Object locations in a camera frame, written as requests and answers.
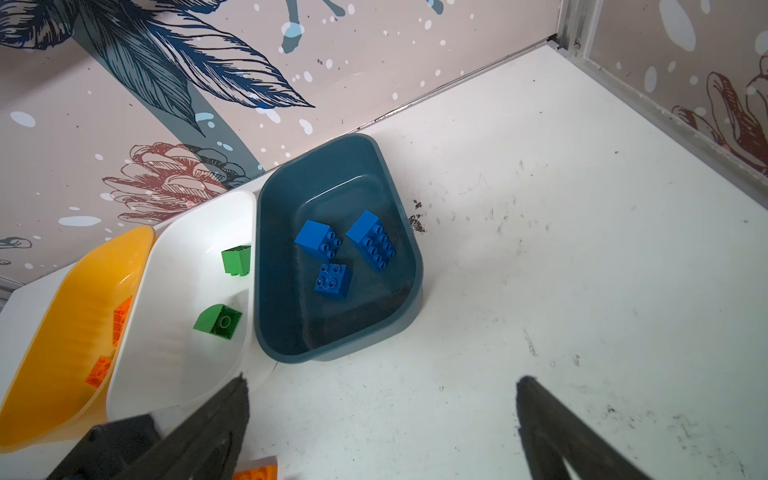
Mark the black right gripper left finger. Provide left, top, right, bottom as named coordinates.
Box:
left=117, top=376, right=249, bottom=479

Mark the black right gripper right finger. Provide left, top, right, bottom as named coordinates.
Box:
left=516, top=376, right=649, bottom=480

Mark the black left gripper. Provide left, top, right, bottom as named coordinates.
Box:
left=47, top=414, right=161, bottom=480

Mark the green sloped lego brick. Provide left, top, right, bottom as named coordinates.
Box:
left=193, top=304, right=242, bottom=340

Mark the orange lego brick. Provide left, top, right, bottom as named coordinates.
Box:
left=232, top=456, right=278, bottom=480
left=85, top=356, right=112, bottom=389
left=112, top=297, right=132, bottom=347

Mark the blue small lego brick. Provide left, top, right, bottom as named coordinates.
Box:
left=314, top=263, right=352, bottom=299

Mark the blue square lego brick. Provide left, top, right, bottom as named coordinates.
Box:
left=294, top=220, right=342, bottom=261

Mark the blue long lego brick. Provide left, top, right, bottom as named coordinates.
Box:
left=346, top=210, right=396, bottom=271

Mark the yellow plastic bin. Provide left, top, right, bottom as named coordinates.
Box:
left=1, top=226, right=156, bottom=453

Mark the white plastic bin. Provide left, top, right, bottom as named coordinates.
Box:
left=106, top=191, right=256, bottom=421

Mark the dark teal plastic bin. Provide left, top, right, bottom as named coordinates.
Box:
left=253, top=134, right=424, bottom=364

